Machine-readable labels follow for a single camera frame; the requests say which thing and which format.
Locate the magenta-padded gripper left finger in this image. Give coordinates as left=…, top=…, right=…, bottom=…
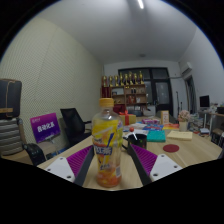
left=44, top=144, right=96, bottom=188

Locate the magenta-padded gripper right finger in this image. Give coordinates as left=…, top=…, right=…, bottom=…
left=126, top=143, right=184, bottom=187

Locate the orange drink bottle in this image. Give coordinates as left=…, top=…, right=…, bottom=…
left=91, top=97, right=124, bottom=189

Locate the flat round red coaster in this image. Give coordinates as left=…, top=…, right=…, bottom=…
left=162, top=143, right=180, bottom=154

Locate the teal notebook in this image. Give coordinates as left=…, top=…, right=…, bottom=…
left=146, top=130, right=167, bottom=143

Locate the pale yellow notepad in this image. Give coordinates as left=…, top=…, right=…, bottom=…
left=166, top=130, right=194, bottom=141

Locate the black mug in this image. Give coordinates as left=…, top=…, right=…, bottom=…
left=121, top=132, right=148, bottom=155

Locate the orange colourful book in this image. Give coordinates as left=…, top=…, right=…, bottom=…
left=162, top=123, right=180, bottom=131

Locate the blue patterned book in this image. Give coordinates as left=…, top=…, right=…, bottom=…
left=143, top=124, right=164, bottom=132

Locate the purple sign board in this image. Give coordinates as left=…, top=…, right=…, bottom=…
left=29, top=112, right=61, bottom=144

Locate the black office chair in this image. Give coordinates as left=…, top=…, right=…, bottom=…
left=60, top=107, right=93, bottom=147

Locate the pink flat box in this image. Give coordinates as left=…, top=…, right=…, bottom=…
left=141, top=118, right=161, bottom=126

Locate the upright orange box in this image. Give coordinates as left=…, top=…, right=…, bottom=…
left=160, top=110, right=170, bottom=126

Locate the red ball-tipped white stick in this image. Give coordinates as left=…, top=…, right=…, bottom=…
left=129, top=126, right=138, bottom=141

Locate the pile of books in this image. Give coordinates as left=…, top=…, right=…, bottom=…
left=189, top=113, right=211, bottom=135

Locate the yellow gift box, red ribbon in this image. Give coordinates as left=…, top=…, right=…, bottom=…
left=118, top=110, right=137, bottom=127

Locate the wooden side desk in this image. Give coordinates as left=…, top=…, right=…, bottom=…
left=199, top=110, right=224, bottom=143

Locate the dark glass double door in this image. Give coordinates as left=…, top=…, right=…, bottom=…
left=118, top=67, right=174, bottom=117

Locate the computer monitor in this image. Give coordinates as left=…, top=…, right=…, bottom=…
left=199, top=94, right=211, bottom=109

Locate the wooden shelf unit with trophies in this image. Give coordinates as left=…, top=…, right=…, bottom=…
left=101, top=70, right=148, bottom=114

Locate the black case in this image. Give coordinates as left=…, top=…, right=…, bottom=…
left=0, top=78, right=23, bottom=120

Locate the white wall air conditioner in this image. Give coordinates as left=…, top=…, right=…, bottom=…
left=179, top=61, right=194, bottom=76

